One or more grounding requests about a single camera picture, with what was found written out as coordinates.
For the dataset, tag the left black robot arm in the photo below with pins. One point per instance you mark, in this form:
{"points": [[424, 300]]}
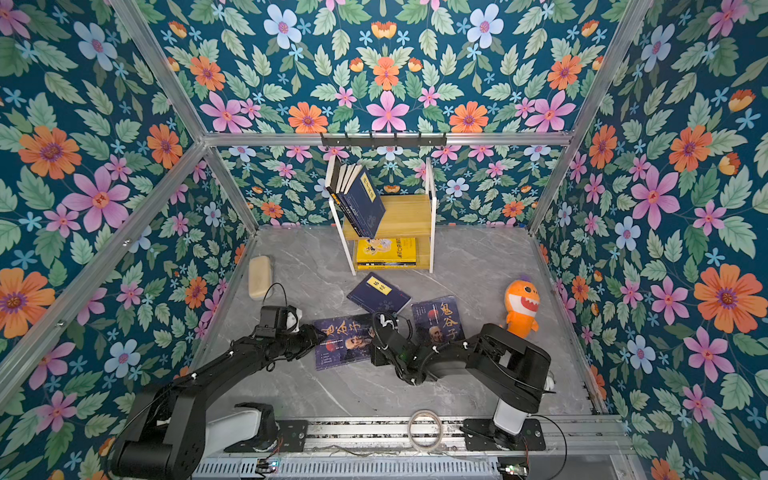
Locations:
{"points": [[165, 435]]}

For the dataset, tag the navy book yellow label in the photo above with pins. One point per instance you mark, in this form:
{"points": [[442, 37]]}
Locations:
{"points": [[342, 173]]}

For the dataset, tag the dark old man cover book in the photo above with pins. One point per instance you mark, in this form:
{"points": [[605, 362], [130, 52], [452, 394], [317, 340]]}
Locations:
{"points": [[437, 321]]}

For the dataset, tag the yellow cartoon cover book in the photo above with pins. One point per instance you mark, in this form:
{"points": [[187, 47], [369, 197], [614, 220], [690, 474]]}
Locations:
{"points": [[386, 252]]}

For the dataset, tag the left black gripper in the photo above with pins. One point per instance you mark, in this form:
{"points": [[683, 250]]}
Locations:
{"points": [[307, 331]]}

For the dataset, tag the beige glasses case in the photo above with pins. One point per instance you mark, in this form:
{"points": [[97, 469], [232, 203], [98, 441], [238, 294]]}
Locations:
{"points": [[260, 277]]}

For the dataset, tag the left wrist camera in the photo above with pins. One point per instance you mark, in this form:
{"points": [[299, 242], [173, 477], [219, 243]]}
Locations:
{"points": [[276, 320]]}

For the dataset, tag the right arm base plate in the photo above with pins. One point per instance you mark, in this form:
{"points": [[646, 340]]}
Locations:
{"points": [[484, 435]]}

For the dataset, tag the black hook rail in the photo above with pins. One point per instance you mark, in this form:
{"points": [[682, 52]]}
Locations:
{"points": [[370, 140]]}

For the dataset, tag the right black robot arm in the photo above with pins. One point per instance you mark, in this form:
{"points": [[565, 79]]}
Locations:
{"points": [[514, 369]]}

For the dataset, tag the clear tape roll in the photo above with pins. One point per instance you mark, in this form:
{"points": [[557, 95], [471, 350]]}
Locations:
{"points": [[425, 431]]}

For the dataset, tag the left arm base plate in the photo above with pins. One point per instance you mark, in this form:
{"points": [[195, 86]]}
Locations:
{"points": [[281, 436]]}

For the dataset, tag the orange shark plush toy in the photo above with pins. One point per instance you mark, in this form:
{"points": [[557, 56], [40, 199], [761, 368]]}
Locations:
{"points": [[522, 303]]}

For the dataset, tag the dark book leaning on shelf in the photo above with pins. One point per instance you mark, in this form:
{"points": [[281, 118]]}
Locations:
{"points": [[332, 178]]}

